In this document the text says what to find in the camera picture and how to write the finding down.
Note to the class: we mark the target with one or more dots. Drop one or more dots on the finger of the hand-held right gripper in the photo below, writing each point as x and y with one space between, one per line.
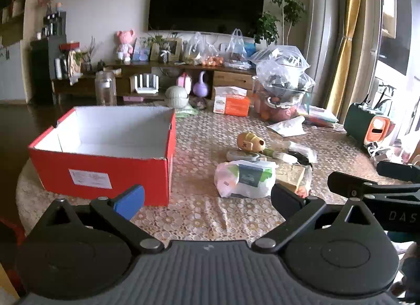
397 170
347 185

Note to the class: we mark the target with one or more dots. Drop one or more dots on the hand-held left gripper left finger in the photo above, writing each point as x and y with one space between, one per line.
129 201

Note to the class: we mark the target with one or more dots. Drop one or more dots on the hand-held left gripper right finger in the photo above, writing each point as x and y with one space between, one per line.
288 198

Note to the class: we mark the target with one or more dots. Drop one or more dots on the black snack packet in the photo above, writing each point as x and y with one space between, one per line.
300 158

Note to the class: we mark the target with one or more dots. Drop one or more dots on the red cardboard box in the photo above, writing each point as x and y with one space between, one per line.
98 167

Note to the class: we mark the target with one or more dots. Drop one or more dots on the white green plastic packet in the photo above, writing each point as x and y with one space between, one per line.
242 177

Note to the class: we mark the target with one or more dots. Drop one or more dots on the beige packet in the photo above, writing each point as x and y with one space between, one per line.
292 175

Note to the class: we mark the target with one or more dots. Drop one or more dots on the white green tube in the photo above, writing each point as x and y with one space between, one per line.
279 155

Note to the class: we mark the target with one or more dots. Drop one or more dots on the orange white device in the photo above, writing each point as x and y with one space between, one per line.
377 129

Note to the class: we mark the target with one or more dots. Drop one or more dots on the clear wrapped packet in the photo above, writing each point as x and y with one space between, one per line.
305 149

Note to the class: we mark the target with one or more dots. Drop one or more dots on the dark green storage bin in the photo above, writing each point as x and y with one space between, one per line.
356 124

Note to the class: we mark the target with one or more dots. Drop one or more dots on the yellow toy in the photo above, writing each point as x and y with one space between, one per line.
249 142

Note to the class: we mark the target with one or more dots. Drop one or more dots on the white pouch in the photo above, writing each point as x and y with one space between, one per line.
288 126

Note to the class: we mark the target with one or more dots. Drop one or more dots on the stack of colourful folders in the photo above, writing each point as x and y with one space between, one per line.
321 117

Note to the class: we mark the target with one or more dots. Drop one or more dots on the bag of fruit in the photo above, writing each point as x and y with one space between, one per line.
279 113

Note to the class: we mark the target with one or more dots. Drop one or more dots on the pink flat tray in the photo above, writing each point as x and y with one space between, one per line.
133 98

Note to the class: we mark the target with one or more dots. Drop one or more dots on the orange tissue box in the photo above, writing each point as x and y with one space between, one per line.
234 106

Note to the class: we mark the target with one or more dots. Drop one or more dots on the green folded cloth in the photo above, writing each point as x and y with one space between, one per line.
188 112

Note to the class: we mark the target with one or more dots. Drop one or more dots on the beige curtain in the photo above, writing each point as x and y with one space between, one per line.
366 62

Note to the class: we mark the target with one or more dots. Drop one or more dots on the glass jar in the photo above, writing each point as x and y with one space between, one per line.
105 90

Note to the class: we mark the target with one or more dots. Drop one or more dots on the white router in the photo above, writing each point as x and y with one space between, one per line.
144 86

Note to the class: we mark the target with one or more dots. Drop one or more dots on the grey furry ball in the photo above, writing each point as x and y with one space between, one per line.
199 104

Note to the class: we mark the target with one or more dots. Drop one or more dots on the large clear plastic bag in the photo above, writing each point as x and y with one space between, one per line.
282 68

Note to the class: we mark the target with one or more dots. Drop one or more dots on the small cardboard box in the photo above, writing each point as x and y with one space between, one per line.
114 72

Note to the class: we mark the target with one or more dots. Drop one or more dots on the pink toy case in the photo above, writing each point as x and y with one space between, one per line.
184 81

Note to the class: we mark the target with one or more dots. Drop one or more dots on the purple kettle toy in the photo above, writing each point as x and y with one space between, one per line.
200 90

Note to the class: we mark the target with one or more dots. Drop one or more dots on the wooden television cabinet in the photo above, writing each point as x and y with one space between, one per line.
147 66

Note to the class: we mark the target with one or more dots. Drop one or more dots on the vase with dried twigs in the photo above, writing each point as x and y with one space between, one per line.
88 63

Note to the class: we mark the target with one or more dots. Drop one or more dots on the floral paper bag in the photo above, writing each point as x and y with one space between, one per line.
74 65

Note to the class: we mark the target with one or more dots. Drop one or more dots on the potted plant with white bow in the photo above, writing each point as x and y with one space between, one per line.
163 56

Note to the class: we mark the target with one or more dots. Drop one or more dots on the white bottle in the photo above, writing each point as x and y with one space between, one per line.
58 68

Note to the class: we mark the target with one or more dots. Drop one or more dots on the blue picture card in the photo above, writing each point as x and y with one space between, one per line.
141 49

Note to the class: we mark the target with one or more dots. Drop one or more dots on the blue box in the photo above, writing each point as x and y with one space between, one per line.
250 49

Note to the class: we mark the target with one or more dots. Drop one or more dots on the bag of oranges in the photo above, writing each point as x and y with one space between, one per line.
213 61

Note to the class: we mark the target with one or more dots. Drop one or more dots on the white standing air conditioner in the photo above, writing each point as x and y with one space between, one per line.
323 29

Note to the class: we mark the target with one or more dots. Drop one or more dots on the white plastic carrier bag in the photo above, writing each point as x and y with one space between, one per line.
236 49

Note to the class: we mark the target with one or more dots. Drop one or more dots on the black cabinet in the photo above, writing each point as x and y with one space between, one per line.
42 68

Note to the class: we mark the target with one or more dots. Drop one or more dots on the pink teddy bear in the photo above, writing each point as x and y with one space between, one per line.
125 40

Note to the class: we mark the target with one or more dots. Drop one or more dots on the yellow curtain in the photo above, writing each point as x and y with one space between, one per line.
351 12

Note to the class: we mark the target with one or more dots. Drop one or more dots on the small red box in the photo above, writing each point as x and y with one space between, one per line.
69 45

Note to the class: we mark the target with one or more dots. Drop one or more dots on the bushy potted plant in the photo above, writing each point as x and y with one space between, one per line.
267 27

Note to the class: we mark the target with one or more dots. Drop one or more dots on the black coffee machine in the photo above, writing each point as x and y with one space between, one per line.
54 24

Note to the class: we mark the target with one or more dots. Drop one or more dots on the black television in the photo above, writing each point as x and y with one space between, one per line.
206 3

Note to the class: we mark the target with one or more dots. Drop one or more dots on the pink flowers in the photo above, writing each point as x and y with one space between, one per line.
47 1

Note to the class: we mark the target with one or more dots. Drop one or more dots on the wooden photo frame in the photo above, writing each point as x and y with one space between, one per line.
175 49

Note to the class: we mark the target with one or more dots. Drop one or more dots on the wooden wall shelf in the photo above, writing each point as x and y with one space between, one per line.
13 26

